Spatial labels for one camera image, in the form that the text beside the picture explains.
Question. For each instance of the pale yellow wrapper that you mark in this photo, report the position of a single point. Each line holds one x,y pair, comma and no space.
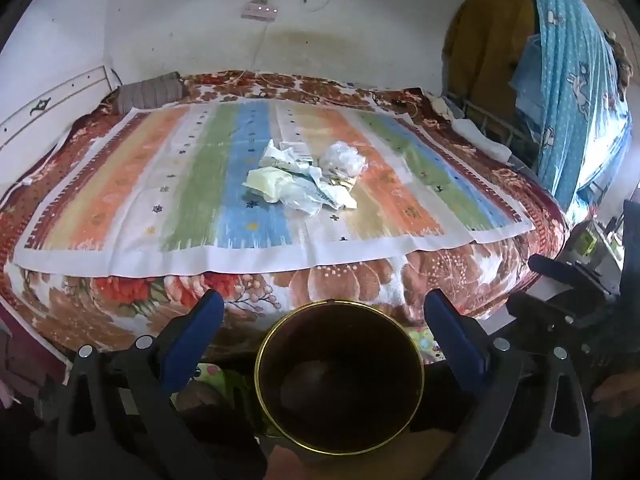
267,185

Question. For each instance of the white printed plastic bag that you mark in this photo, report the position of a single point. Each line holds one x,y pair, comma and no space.
305,199

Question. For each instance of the white tissue paper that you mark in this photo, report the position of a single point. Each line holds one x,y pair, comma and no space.
269,149

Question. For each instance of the yellow foil wrapper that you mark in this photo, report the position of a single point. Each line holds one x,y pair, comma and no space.
341,181

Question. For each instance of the person's right hand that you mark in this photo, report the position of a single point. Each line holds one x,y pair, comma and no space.
617,390

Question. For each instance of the grey striped pillow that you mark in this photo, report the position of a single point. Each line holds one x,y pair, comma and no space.
150,92

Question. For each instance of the white cloth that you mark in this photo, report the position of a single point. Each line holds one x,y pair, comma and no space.
475,130

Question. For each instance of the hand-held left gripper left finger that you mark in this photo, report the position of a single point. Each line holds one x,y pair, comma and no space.
192,340

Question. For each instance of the floral brown blanket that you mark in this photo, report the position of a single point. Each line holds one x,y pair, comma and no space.
350,280

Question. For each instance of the blue denim garment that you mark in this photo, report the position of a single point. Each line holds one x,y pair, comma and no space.
530,75

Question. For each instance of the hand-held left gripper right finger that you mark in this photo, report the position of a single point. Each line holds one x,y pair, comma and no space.
455,340

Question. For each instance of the cartoon print floor mat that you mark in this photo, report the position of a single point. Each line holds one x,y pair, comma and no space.
425,347

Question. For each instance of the striped colourful cloth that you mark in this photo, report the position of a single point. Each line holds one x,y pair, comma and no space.
200,185

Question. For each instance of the white power strip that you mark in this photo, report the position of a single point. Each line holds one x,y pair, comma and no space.
260,10

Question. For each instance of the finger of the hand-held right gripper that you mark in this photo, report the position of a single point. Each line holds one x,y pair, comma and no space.
540,310
560,270

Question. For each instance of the blue printed hanging cloth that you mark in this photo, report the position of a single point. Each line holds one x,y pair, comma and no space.
570,85

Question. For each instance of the metal rack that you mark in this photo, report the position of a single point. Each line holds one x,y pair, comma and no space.
500,132

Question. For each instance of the mustard garment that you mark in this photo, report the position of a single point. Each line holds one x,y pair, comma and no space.
485,45

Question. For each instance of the dark gold-rimmed waste bin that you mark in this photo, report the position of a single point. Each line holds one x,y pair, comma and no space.
340,385

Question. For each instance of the white headboard panel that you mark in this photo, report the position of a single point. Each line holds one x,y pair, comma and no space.
50,105

